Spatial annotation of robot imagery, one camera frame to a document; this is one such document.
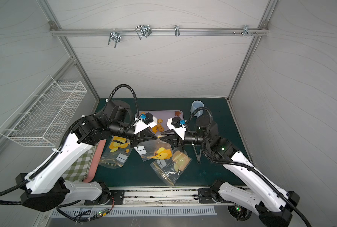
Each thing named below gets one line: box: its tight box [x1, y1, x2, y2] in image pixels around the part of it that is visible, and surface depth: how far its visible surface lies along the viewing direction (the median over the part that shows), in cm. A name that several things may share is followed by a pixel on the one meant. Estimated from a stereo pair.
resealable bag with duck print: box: [98, 135, 134, 169], surface depth 88 cm
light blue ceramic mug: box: [190, 100, 205, 117], surface depth 110 cm
